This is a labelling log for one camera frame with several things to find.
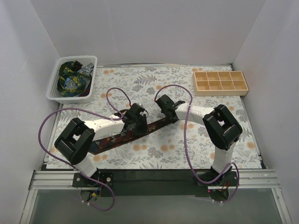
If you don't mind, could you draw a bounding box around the dark red patterned tie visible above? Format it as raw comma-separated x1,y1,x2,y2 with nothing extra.
88,118,171,155

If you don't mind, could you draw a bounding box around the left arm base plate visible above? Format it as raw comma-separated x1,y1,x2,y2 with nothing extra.
72,171,114,188

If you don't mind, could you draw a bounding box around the white plastic basket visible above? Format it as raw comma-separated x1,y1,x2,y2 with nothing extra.
47,56,97,104

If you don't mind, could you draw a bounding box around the aluminium frame rail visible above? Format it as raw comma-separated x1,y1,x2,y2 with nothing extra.
21,169,291,224

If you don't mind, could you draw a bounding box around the floral table mat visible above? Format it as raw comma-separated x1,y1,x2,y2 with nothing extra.
51,66,261,169

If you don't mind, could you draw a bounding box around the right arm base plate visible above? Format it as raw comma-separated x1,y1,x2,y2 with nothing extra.
193,171,238,188

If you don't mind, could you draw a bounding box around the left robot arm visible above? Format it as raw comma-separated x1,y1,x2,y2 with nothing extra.
54,103,149,187

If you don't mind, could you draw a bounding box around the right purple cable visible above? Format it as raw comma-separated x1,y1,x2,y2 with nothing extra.
154,85,240,203

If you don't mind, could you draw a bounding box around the wooden compartment box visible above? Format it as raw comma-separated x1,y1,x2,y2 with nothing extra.
192,71,249,96

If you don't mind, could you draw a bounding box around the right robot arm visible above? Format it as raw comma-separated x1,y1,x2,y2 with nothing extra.
155,94,242,186

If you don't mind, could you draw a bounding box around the silver blue patterned tie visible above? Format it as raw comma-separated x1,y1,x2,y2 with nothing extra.
59,63,94,97

